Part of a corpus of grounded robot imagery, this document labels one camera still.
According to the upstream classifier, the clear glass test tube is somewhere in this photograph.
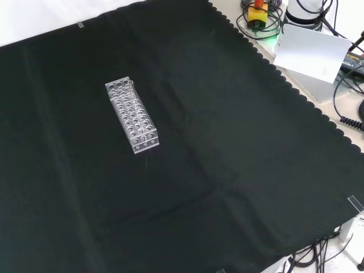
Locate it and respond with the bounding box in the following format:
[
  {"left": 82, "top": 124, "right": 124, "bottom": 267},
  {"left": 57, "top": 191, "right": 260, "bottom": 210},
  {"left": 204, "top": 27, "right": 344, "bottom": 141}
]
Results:
[{"left": 128, "top": 80, "right": 140, "bottom": 110}]

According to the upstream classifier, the clear acrylic test tube rack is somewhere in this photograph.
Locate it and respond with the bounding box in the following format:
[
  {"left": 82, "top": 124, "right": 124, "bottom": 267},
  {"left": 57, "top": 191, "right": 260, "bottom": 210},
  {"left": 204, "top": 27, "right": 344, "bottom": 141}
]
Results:
[{"left": 105, "top": 76, "right": 160, "bottom": 155}]

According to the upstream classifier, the black table cloth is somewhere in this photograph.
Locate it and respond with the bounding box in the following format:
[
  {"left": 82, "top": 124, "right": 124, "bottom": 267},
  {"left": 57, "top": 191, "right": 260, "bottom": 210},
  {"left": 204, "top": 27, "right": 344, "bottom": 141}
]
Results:
[{"left": 0, "top": 0, "right": 364, "bottom": 273}]

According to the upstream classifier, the yellow emergency stop button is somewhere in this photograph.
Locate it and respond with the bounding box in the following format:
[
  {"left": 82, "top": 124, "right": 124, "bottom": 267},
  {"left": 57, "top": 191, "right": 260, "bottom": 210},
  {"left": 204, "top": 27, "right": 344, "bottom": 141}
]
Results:
[{"left": 247, "top": 0, "right": 269, "bottom": 30}]

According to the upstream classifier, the pale board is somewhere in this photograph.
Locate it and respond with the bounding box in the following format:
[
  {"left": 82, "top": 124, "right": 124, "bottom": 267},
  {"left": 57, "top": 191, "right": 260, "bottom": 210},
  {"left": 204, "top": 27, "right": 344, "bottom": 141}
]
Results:
[{"left": 273, "top": 23, "right": 353, "bottom": 84}]

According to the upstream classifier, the clear tape tab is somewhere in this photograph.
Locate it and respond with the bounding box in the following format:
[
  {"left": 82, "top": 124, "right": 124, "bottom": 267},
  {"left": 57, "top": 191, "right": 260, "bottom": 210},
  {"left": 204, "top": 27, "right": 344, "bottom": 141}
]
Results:
[{"left": 347, "top": 195, "right": 364, "bottom": 213}]

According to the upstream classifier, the black power adapter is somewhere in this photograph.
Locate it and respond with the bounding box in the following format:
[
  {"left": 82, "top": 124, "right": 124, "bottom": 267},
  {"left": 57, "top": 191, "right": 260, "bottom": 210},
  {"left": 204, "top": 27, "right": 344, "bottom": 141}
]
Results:
[{"left": 341, "top": 52, "right": 364, "bottom": 73}]

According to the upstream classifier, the green cable loop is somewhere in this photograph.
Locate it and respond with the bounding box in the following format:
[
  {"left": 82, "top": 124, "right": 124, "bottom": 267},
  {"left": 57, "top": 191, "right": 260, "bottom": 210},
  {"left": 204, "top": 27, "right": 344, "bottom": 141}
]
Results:
[{"left": 235, "top": 5, "right": 284, "bottom": 41}]

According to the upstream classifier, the black coiled cable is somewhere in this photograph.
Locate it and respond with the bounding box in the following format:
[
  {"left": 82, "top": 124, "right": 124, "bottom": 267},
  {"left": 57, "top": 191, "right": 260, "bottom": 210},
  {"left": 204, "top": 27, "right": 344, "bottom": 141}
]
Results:
[{"left": 332, "top": 71, "right": 364, "bottom": 130}]

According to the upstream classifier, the black cable bundle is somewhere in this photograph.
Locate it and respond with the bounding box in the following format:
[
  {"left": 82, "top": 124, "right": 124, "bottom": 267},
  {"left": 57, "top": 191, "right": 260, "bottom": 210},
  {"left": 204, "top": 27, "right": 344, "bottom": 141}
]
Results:
[{"left": 284, "top": 231, "right": 344, "bottom": 273}]

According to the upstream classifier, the white table frame leg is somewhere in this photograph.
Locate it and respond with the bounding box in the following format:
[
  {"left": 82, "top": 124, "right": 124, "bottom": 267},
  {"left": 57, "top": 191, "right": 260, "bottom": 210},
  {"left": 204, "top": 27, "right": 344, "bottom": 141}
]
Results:
[{"left": 340, "top": 212, "right": 364, "bottom": 243}]

